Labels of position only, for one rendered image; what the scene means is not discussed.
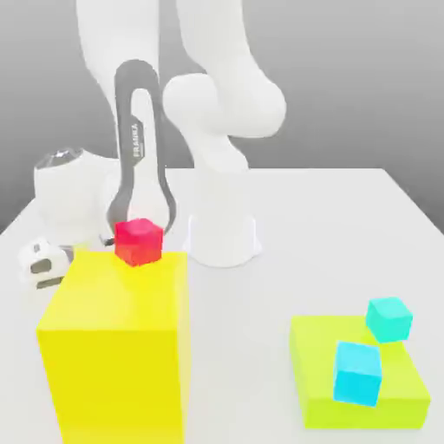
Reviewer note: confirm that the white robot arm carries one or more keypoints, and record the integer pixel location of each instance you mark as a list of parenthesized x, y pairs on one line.
[(225, 100)]

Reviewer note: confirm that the small red cube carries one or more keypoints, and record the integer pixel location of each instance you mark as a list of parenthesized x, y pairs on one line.
[(138, 242)]

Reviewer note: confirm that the small teal cube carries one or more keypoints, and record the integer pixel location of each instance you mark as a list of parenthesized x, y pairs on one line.
[(388, 321)]

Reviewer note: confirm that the small cyan cube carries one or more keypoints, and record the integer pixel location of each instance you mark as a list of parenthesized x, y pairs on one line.
[(357, 376)]

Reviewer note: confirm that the large yellow box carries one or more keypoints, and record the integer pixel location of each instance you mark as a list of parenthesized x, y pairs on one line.
[(114, 347)]

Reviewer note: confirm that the large lime green box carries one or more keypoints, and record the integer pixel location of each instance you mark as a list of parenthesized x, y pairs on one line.
[(399, 392)]

